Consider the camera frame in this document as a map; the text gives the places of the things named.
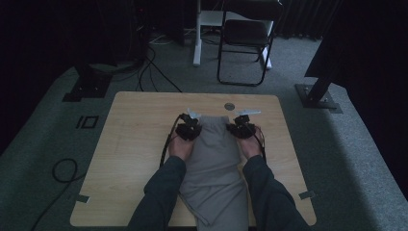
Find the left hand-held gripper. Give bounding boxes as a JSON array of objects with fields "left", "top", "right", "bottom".
[{"left": 174, "top": 108, "right": 204, "bottom": 142}]

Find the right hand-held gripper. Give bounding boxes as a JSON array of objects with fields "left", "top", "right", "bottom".
[{"left": 225, "top": 109, "right": 262, "bottom": 140}]

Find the person's left hand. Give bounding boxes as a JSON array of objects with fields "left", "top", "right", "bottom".
[{"left": 167, "top": 134, "right": 195, "bottom": 162}]

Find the person's right hand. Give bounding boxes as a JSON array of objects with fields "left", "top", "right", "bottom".
[{"left": 236, "top": 127, "right": 265, "bottom": 161}]

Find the slanted black metal stand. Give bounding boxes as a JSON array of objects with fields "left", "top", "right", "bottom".
[{"left": 294, "top": 54, "right": 344, "bottom": 115}]

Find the black folding chair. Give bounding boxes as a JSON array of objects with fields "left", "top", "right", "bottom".
[{"left": 217, "top": 0, "right": 285, "bottom": 88}]

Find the black metal stand base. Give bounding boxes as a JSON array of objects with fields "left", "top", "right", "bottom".
[{"left": 62, "top": 63, "right": 114, "bottom": 103}]

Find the black curtain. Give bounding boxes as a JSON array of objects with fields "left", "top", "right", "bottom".
[{"left": 303, "top": 0, "right": 408, "bottom": 200}]

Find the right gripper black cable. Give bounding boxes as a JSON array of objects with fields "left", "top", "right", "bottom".
[{"left": 251, "top": 125, "right": 268, "bottom": 162}]

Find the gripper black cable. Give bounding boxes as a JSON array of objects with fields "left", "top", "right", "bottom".
[
  {"left": 159, "top": 113, "right": 185, "bottom": 168},
  {"left": 251, "top": 125, "right": 268, "bottom": 162}
]

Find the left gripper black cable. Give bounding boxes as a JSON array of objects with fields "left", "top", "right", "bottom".
[{"left": 159, "top": 113, "right": 185, "bottom": 168}]

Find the black floor cables bundle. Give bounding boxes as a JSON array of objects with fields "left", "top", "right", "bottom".
[{"left": 136, "top": 32, "right": 184, "bottom": 93}]

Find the black looped floor cable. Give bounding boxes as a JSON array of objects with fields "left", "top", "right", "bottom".
[{"left": 30, "top": 157, "right": 88, "bottom": 231}]

